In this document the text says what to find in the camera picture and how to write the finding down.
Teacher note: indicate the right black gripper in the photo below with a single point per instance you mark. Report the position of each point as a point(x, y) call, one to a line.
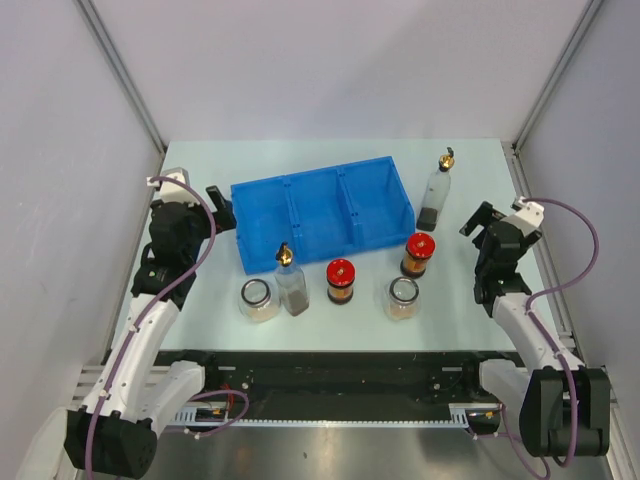
point(483, 216)

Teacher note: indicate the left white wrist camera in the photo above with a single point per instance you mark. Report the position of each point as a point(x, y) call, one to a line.
point(170, 191)

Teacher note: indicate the glass jar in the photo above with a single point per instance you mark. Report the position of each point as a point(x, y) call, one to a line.
point(258, 301)
point(402, 299)

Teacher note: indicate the white slotted cable duct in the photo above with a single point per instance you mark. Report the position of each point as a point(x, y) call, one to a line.
point(439, 416)

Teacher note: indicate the red-lid jar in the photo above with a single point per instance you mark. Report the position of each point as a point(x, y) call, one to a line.
point(419, 249)
point(340, 276)

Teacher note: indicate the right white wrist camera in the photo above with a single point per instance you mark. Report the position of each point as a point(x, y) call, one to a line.
point(527, 216)

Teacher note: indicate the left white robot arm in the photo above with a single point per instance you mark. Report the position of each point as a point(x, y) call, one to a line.
point(115, 430)

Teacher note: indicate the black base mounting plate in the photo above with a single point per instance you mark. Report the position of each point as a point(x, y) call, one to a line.
point(313, 380)

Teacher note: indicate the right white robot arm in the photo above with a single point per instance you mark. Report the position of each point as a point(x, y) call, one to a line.
point(562, 405)

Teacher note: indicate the glass bottle brown powder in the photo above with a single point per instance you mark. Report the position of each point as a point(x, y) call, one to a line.
point(291, 282)

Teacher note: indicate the glass bottle black base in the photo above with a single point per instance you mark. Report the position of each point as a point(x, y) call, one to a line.
point(436, 192)

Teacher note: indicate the blue three-compartment plastic bin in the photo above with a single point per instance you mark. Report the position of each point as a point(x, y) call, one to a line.
point(322, 214)

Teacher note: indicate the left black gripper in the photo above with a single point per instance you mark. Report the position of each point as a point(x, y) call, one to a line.
point(223, 217)

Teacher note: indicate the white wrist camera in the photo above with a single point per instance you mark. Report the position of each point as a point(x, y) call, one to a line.
point(527, 216)
point(170, 191)

